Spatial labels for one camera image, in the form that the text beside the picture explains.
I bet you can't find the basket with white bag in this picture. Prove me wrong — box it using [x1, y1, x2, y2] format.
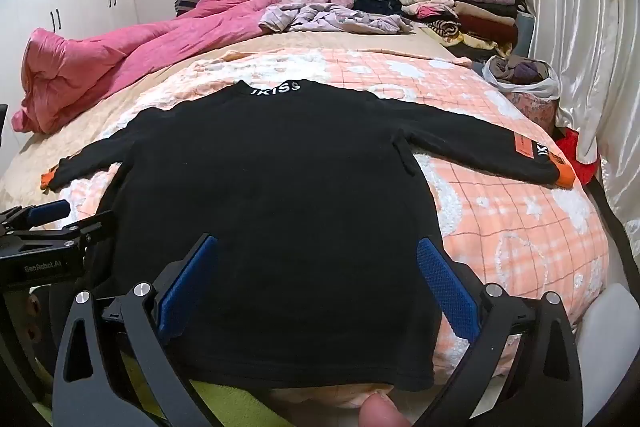
[482, 55, 561, 100]

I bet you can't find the pile of folded clothes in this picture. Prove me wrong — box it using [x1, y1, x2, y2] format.
[397, 0, 528, 60]

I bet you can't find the person's right hand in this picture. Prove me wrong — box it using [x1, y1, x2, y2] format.
[357, 394, 413, 427]

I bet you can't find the pink quilt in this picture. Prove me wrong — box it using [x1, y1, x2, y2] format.
[11, 0, 283, 135]

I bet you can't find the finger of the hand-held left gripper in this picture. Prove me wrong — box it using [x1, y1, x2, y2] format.
[0, 199, 72, 234]
[47, 210, 117, 258]

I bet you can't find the orange checked blanket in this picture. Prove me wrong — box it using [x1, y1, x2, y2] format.
[30, 47, 611, 408]

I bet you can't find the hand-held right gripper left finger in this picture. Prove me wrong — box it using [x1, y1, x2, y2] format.
[52, 234, 221, 427]

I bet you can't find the beige bed sheet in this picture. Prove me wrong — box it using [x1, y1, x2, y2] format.
[0, 29, 473, 212]

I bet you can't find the black sweater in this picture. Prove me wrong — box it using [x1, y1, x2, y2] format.
[41, 79, 576, 393]

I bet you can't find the white satin curtain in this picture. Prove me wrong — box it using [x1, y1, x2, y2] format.
[517, 0, 640, 238]

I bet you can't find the navy garment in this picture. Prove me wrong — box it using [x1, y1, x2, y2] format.
[352, 0, 403, 15]

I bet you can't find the red bag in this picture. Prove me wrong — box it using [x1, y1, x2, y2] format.
[555, 129, 601, 185]

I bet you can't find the grey bed frame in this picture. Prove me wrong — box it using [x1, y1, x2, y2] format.
[515, 9, 538, 58]

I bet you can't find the yellow-green cloth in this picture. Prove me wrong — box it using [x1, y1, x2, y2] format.
[30, 342, 281, 427]

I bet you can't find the lilac crumpled garment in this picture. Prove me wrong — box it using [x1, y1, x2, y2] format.
[257, 3, 416, 35]

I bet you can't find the white plastic object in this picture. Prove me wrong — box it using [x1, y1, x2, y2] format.
[575, 284, 632, 373]

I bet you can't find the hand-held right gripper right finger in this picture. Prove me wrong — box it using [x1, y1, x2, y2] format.
[416, 237, 585, 427]

